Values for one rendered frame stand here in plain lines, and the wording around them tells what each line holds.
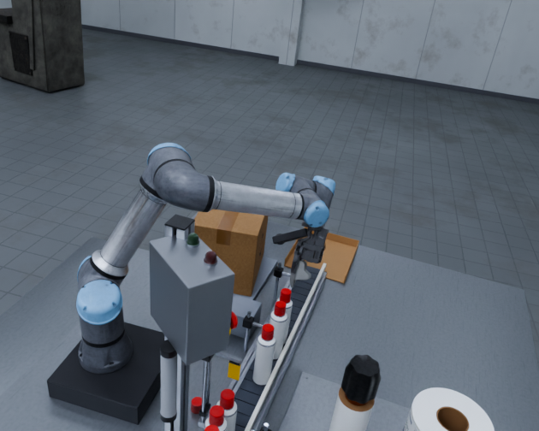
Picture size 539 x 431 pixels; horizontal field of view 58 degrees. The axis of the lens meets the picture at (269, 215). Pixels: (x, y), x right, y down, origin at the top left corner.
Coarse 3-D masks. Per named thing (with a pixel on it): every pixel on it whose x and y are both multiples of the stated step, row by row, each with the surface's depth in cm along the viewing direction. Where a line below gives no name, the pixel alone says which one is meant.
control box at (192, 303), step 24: (168, 240) 96; (168, 264) 90; (192, 264) 90; (216, 264) 91; (168, 288) 92; (192, 288) 85; (216, 288) 88; (168, 312) 95; (192, 312) 88; (216, 312) 92; (168, 336) 98; (192, 336) 91; (216, 336) 95; (192, 360) 94
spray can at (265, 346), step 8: (264, 328) 134; (272, 328) 134; (264, 336) 134; (272, 336) 135; (264, 344) 135; (272, 344) 135; (256, 352) 139; (264, 352) 136; (272, 352) 137; (256, 360) 139; (264, 360) 137; (272, 360) 140; (256, 368) 140; (264, 368) 139; (256, 376) 141; (264, 376) 141; (256, 384) 143; (264, 384) 142
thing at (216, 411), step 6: (210, 408) 110; (216, 408) 110; (222, 408) 110; (210, 414) 109; (216, 414) 109; (222, 414) 109; (210, 420) 109; (216, 420) 108; (222, 420) 110; (204, 426) 111; (222, 426) 110
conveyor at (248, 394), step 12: (312, 276) 192; (300, 288) 185; (300, 300) 179; (288, 336) 162; (288, 348) 162; (276, 360) 152; (252, 372) 147; (240, 384) 142; (252, 384) 143; (240, 396) 139; (252, 396) 139; (240, 408) 135; (252, 408) 136; (240, 420) 132
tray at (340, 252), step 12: (336, 240) 226; (348, 240) 224; (288, 252) 207; (324, 252) 217; (336, 252) 218; (348, 252) 219; (288, 264) 206; (312, 264) 208; (336, 264) 210; (348, 264) 211; (336, 276) 202
